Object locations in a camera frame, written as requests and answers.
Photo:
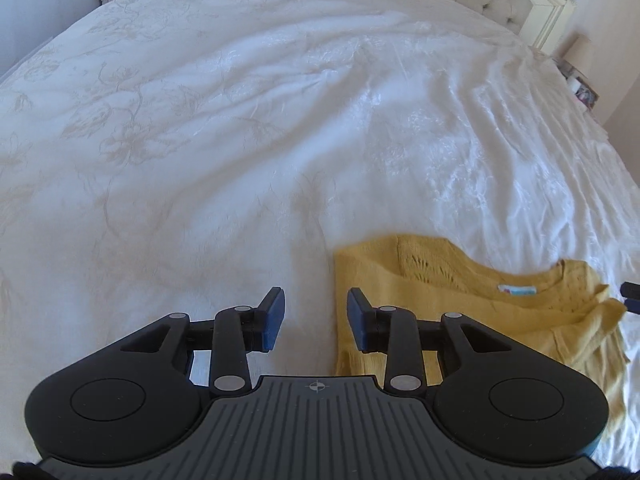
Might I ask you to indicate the bed with white bedspread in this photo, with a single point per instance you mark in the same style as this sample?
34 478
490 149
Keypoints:
250 135

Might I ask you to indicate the dark photo frame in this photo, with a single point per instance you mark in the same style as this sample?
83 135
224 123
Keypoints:
586 95

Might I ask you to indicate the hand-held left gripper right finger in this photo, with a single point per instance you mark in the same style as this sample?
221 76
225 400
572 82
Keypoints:
356 320

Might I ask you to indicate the yellow knit sweater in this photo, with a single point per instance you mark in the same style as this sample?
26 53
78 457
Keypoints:
500 320

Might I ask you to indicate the cream table lamp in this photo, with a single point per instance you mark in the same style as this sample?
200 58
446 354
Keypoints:
580 55

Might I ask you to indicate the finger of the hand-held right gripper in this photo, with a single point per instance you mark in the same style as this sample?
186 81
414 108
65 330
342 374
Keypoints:
631 299

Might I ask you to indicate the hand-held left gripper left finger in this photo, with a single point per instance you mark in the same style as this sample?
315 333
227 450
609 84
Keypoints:
274 317

